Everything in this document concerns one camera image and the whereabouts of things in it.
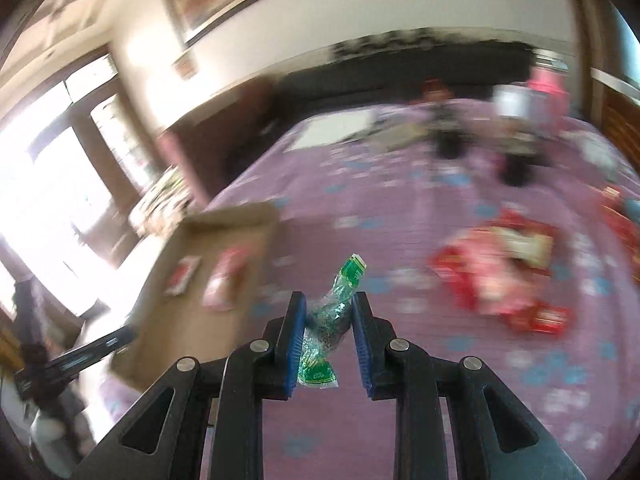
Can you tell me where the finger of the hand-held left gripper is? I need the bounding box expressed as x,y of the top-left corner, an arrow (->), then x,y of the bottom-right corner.
47,325 -> 138,376

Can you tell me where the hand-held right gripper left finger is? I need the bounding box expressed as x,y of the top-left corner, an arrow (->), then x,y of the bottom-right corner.
72,291 -> 308,480

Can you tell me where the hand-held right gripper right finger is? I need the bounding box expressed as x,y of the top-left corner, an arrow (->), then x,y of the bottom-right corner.
351,291 -> 588,480

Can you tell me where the clear green snack packet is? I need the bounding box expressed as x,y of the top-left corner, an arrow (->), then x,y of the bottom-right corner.
296,254 -> 368,391

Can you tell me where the cardboard box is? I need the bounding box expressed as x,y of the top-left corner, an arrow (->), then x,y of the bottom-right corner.
110,202 -> 281,391

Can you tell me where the purple floral bed sheet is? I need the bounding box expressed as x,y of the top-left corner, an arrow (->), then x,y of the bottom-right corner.
97,97 -> 640,480

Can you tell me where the long white red-label snack packet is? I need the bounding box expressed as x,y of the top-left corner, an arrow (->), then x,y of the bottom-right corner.
202,247 -> 248,311

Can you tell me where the small white red-label snack packet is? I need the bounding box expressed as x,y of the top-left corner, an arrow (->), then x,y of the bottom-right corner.
165,255 -> 202,297

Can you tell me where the large pink printed snack packet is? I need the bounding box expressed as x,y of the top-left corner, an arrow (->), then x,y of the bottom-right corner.
447,237 -> 518,313

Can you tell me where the patterned beige blanket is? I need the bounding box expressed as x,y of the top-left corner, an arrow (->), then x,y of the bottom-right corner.
130,167 -> 193,236

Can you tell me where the wooden framed window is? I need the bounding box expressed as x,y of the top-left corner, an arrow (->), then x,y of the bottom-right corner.
0,55 -> 166,321

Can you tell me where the small red candy packet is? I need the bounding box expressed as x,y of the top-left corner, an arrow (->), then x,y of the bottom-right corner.
510,305 -> 571,335

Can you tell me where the grey flat card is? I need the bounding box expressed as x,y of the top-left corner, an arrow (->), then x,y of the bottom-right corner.
372,125 -> 426,151

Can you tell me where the white paper sheet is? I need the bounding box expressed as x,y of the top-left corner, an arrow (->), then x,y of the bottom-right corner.
287,112 -> 376,151

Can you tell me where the brown armchair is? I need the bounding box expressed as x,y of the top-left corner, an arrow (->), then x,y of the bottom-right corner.
160,77 -> 281,211

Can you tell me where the small red bag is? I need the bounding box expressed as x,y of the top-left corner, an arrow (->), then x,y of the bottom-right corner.
422,80 -> 448,106

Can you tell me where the black sofa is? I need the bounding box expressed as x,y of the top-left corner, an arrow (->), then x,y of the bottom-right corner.
270,40 -> 536,111

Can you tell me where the white cup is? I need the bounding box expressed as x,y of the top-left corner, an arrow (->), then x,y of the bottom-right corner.
492,85 -> 533,121

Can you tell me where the black white patterned cloth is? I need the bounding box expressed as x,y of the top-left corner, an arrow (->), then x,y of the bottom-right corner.
332,29 -> 501,58

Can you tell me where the pink bottle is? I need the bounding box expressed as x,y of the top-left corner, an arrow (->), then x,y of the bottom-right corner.
527,67 -> 568,111

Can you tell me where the wooden bed board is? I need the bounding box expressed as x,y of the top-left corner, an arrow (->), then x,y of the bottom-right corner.
590,67 -> 640,171

